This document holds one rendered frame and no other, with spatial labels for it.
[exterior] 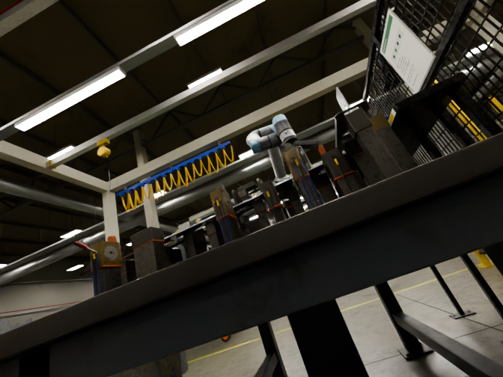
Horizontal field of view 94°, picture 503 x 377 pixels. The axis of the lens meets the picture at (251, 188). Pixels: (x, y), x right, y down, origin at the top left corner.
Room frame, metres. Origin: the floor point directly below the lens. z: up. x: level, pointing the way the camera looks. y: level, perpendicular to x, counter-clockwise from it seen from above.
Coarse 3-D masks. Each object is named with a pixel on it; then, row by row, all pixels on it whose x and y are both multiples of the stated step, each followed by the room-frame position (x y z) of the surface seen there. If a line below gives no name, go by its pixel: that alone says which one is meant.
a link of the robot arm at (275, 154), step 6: (270, 126) 1.36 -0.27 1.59; (258, 132) 1.36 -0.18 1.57; (264, 132) 1.36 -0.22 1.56; (270, 132) 1.37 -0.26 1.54; (270, 150) 1.47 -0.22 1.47; (276, 150) 1.47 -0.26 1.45; (270, 156) 1.51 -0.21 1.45; (276, 156) 1.50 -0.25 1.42; (276, 162) 1.53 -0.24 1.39; (282, 162) 1.55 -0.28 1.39; (276, 168) 1.56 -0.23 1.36; (282, 168) 1.57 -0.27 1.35; (276, 174) 1.60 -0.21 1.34; (282, 174) 1.60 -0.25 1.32; (276, 180) 1.63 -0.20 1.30; (282, 180) 1.61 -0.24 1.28
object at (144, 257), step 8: (144, 232) 0.98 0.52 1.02; (152, 232) 0.98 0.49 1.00; (160, 232) 1.03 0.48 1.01; (136, 240) 0.99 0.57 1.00; (144, 240) 0.98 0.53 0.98; (152, 240) 0.98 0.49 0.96; (160, 240) 1.02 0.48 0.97; (136, 248) 1.00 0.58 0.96; (144, 248) 0.99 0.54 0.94; (152, 248) 0.98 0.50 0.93; (160, 248) 1.02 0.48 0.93; (136, 256) 1.00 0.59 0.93; (144, 256) 0.99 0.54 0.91; (152, 256) 0.98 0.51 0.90; (160, 256) 1.01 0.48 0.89; (136, 264) 1.00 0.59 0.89; (144, 264) 0.99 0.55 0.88; (152, 264) 0.98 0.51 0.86; (160, 264) 1.00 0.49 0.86; (136, 272) 1.00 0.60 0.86; (144, 272) 0.99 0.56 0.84; (152, 272) 0.98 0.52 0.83
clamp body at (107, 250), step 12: (96, 252) 1.00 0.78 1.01; (108, 252) 1.04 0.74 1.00; (120, 252) 1.10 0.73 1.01; (96, 264) 1.01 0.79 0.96; (108, 264) 1.03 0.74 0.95; (120, 264) 1.10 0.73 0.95; (96, 276) 1.01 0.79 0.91; (108, 276) 1.03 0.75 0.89; (120, 276) 1.10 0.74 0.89; (96, 288) 1.01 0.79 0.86; (108, 288) 1.03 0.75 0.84
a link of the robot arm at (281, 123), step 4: (276, 116) 0.98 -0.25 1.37; (280, 116) 0.98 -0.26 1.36; (284, 116) 1.00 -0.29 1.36; (272, 120) 1.00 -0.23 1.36; (276, 120) 0.98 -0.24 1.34; (280, 120) 0.98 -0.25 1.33; (284, 120) 0.98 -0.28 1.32; (276, 124) 0.99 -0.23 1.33; (280, 124) 0.98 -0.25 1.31; (284, 124) 0.98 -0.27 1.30; (288, 124) 0.99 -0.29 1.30; (276, 128) 1.00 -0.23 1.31; (280, 128) 0.98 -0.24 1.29; (284, 128) 0.98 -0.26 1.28; (288, 128) 0.98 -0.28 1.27; (276, 132) 1.04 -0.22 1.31; (280, 132) 0.99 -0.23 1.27
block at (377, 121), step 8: (376, 120) 0.78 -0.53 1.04; (384, 120) 0.77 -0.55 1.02; (376, 128) 0.78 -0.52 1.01; (384, 128) 0.78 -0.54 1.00; (384, 136) 0.78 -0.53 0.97; (392, 136) 0.78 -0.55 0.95; (384, 144) 0.79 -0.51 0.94; (392, 144) 0.78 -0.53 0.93; (400, 144) 0.78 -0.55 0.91; (392, 152) 0.79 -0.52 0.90; (400, 152) 0.78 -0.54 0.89; (400, 160) 0.78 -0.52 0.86; (408, 160) 0.78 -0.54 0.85; (400, 168) 0.79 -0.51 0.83; (408, 168) 0.78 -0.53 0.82
